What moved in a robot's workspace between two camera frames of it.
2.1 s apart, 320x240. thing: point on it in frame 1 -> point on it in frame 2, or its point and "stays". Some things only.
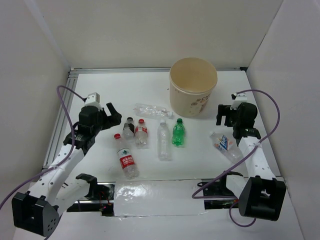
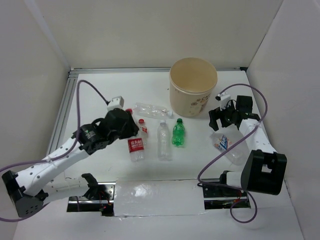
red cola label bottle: [141, 135] stays
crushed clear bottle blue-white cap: [151, 111] stays
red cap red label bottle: [130, 169] -> [135, 145]
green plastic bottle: [178, 132] stays
